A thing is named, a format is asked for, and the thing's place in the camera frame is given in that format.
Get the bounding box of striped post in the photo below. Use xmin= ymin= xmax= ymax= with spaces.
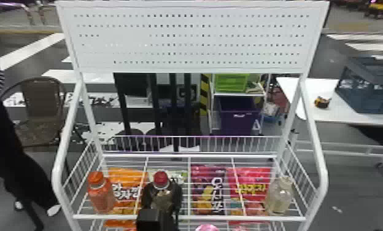
xmin=199 ymin=73 xmax=212 ymax=117

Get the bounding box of orange bottle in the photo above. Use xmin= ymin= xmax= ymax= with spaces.
xmin=87 ymin=171 xmax=117 ymax=214

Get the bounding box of person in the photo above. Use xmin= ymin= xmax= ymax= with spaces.
xmin=0 ymin=43 xmax=62 ymax=231

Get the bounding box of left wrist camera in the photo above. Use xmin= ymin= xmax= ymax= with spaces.
xmin=135 ymin=208 xmax=161 ymax=231

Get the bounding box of red snack packet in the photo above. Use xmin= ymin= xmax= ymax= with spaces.
xmin=226 ymin=166 xmax=273 ymax=226

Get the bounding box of purple crate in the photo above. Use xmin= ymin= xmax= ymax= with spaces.
xmin=217 ymin=96 xmax=262 ymax=136

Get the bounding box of purple snack packet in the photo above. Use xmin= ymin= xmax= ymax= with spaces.
xmin=190 ymin=165 xmax=228 ymax=216

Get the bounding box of dark bottle with red cap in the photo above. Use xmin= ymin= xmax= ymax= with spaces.
xmin=150 ymin=170 xmax=175 ymax=214

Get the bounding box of white shelf trolley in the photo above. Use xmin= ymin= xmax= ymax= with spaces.
xmin=209 ymin=72 xmax=271 ymax=134

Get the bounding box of white wire rack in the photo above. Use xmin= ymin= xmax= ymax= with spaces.
xmin=51 ymin=0 xmax=330 ymax=231

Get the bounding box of brown chair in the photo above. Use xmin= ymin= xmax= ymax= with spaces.
xmin=0 ymin=76 xmax=71 ymax=150

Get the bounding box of white snack packet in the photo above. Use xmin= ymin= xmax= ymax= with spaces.
xmin=147 ymin=168 xmax=189 ymax=186

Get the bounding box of orange snack packet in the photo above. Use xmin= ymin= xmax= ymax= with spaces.
xmin=104 ymin=167 xmax=149 ymax=229

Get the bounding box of clear bottle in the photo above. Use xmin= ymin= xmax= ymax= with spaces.
xmin=264 ymin=175 xmax=294 ymax=216

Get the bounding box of white side table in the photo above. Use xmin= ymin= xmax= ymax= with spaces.
xmin=276 ymin=76 xmax=383 ymax=181

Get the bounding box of yellow tape measure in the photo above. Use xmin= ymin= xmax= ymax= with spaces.
xmin=314 ymin=95 xmax=332 ymax=109

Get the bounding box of green basket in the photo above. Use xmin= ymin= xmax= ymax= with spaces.
xmin=214 ymin=73 xmax=261 ymax=95

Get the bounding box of blue crate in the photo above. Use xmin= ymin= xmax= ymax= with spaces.
xmin=335 ymin=56 xmax=383 ymax=115

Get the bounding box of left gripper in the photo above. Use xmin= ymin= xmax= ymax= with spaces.
xmin=141 ymin=182 xmax=184 ymax=231

